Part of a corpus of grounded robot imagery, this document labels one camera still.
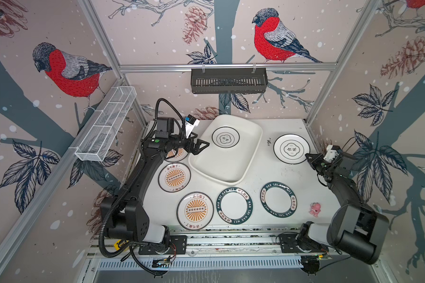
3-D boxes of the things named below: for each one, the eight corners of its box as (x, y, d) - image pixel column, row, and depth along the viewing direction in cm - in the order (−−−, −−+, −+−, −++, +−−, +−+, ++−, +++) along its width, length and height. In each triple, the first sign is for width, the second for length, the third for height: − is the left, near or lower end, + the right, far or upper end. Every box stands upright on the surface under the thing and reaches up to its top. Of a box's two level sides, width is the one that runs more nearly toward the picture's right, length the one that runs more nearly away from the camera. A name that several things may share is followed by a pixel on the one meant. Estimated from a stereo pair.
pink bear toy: (309, 214, 83) (311, 212, 81) (310, 202, 86) (312, 201, 85) (318, 217, 82) (320, 216, 80) (318, 205, 85) (321, 204, 84)
